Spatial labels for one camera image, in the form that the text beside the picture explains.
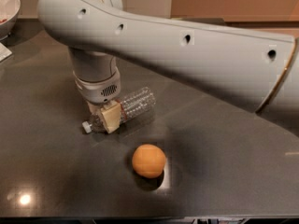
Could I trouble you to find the white bowl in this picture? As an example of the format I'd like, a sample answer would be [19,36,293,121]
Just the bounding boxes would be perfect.
[0,0,21,40]

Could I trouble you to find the white paper napkin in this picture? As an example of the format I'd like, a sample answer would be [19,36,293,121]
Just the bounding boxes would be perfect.
[0,43,12,62]

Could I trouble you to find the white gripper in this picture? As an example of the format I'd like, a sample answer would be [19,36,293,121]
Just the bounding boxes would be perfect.
[73,67,121,133]

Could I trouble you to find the orange fruit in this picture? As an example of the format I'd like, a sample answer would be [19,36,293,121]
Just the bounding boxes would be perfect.
[132,144,166,178]

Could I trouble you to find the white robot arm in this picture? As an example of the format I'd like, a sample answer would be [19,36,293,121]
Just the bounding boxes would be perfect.
[37,0,299,133]

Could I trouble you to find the clear plastic water bottle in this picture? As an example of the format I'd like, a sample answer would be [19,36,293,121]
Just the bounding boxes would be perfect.
[82,87,156,133]

